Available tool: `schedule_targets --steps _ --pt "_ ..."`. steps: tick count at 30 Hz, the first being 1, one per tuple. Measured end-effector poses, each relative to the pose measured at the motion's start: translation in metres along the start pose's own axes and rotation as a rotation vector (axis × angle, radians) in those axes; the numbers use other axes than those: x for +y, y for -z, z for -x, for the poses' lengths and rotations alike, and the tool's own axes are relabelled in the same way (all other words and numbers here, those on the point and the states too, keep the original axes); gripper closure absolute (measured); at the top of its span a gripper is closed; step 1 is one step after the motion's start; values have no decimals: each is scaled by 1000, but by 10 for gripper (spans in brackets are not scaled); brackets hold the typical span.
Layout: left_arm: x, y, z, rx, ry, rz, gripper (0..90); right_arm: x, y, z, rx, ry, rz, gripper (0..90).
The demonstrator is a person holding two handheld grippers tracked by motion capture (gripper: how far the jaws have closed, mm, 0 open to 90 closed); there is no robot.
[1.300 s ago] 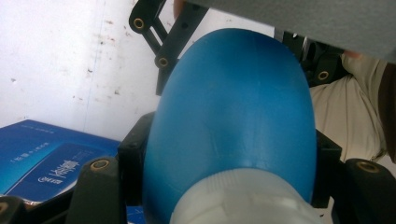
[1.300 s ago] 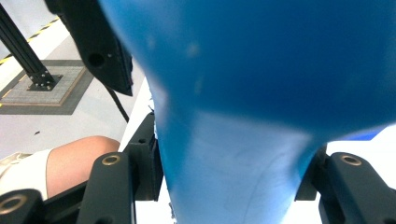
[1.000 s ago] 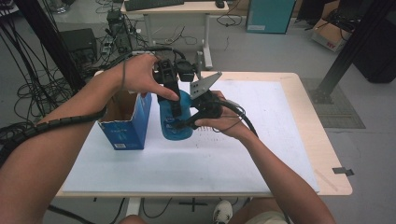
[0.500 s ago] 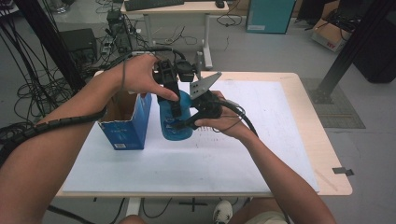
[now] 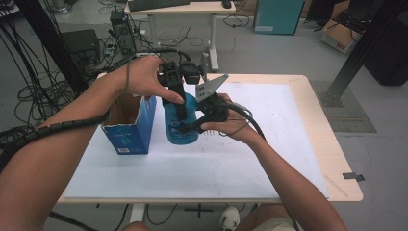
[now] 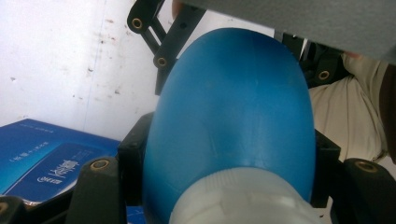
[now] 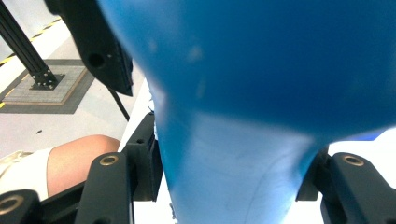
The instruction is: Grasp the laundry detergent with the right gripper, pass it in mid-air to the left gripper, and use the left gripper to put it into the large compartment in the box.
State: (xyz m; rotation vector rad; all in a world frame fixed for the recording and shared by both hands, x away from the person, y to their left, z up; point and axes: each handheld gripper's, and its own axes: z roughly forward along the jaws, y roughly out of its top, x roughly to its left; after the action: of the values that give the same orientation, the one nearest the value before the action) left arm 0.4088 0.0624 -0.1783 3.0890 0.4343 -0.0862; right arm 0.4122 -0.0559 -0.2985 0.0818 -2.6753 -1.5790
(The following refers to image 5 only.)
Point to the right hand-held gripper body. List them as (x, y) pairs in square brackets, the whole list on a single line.
[(211, 86)]

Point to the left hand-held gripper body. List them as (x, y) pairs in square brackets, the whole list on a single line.
[(191, 73)]

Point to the blue plastic bottle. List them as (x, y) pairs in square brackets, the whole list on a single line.
[(173, 128)]

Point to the blue cardboard box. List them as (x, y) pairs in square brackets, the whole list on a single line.
[(131, 138)]

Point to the person's right hand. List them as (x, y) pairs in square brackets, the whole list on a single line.
[(239, 128)]

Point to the person's left hand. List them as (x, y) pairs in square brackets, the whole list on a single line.
[(142, 77)]

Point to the white foam board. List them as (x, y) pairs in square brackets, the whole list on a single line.
[(198, 170)]

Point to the white desk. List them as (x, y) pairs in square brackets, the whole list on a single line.
[(192, 7)]

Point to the black keyboard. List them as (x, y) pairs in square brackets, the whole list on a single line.
[(157, 4)]

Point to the black computer mouse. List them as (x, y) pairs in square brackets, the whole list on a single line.
[(226, 4)]

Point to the grey electronic device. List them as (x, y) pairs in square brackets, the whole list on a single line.
[(123, 32)]

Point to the black tape cross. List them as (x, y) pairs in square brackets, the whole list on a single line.
[(198, 210)]

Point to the teal cabinet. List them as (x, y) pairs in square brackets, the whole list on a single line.
[(277, 16)]

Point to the white shoe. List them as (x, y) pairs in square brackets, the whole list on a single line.
[(229, 218)]

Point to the black computer case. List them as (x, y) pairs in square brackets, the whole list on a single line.
[(81, 45)]

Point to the person's leg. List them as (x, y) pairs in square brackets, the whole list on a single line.
[(272, 224)]

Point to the light wooden table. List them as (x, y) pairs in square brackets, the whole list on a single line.
[(327, 134)]

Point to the brown cardboard box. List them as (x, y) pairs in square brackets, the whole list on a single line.
[(340, 37)]

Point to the black tape piece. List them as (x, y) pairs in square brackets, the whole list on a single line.
[(352, 176)]

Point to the black metal stand post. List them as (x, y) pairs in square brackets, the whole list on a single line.
[(362, 51), (48, 41)]

